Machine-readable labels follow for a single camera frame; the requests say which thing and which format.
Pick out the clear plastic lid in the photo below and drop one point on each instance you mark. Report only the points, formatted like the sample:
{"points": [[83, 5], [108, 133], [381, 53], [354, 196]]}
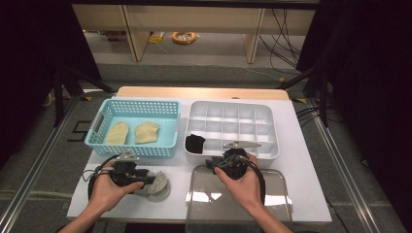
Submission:
{"points": [[207, 187]]}

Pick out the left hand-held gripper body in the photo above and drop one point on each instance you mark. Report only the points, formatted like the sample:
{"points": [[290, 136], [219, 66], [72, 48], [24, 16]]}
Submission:
{"points": [[124, 174]]}

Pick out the aluminium floor rail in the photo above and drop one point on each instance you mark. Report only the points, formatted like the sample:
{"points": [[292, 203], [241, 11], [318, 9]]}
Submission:
{"points": [[343, 168], [39, 158]]}

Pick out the person's right hand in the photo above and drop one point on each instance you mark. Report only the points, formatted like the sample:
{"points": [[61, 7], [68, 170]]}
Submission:
{"points": [[246, 191]]}

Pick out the light blue perforated basket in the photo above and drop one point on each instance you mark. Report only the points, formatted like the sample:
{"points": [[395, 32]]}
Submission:
{"points": [[165, 139]]}

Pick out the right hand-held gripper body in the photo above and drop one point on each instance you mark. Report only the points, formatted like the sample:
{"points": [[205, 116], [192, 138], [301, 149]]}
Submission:
{"points": [[236, 165]]}

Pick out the beige wooden furniture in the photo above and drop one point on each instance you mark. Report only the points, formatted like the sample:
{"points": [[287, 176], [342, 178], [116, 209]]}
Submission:
{"points": [[194, 19]]}

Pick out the yellow and black tape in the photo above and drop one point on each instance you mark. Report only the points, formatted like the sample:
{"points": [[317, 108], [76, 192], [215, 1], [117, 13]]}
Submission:
{"points": [[85, 98], [299, 100]]}

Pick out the black sock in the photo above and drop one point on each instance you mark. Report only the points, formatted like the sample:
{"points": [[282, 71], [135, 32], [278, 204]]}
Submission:
{"points": [[195, 144]]}

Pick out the black metal stand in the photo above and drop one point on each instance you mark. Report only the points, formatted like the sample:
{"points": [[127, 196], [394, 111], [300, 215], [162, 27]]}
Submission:
{"points": [[324, 97], [59, 97]]}

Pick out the yellow sock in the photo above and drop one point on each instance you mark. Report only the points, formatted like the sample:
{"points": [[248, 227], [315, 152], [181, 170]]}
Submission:
{"points": [[116, 134], [145, 132]]}

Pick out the white divided storage box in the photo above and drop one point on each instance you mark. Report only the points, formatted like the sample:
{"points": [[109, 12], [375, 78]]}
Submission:
{"points": [[231, 123]]}

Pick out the person's left hand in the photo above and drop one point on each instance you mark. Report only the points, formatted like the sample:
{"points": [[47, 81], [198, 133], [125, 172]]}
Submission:
{"points": [[103, 194]]}

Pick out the black curtain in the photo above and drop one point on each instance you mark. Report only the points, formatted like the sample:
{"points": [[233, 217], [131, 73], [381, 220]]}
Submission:
{"points": [[372, 97], [32, 48]]}

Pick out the yellow packet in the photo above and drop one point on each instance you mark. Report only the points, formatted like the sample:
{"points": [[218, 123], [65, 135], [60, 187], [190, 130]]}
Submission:
{"points": [[156, 38]]}

